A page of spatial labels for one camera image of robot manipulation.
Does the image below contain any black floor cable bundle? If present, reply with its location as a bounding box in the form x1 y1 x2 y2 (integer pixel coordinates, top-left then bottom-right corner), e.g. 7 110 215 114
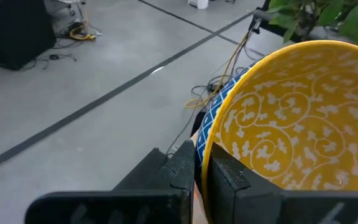
166 65 251 155

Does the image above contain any yellow patterned ceramic bowl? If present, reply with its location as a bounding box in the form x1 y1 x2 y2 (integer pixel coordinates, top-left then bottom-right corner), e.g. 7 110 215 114
201 39 358 224

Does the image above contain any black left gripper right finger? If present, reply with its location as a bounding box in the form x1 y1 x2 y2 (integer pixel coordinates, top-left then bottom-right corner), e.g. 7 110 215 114
208 142 358 224

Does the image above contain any long yellow cable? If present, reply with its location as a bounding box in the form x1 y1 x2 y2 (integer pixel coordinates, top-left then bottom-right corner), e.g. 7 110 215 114
183 29 256 109

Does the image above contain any white floor box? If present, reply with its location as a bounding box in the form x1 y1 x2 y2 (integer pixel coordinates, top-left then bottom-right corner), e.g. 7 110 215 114
187 0 210 9

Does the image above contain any coiled yellow cable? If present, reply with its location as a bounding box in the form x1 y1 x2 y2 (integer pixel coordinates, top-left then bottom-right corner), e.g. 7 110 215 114
68 20 96 41

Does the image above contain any black cabinet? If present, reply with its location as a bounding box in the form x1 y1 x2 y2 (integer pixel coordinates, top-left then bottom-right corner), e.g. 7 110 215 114
0 0 57 72

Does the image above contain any green leafy plant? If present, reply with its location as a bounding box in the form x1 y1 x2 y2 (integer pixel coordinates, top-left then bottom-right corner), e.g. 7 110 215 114
265 0 358 47

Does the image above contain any blue patterned ceramic bowl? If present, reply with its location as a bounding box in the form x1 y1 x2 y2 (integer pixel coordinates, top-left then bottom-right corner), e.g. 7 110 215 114
196 60 260 166

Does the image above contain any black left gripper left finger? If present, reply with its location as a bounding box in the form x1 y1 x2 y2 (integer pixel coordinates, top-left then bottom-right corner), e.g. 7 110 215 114
25 139 196 224

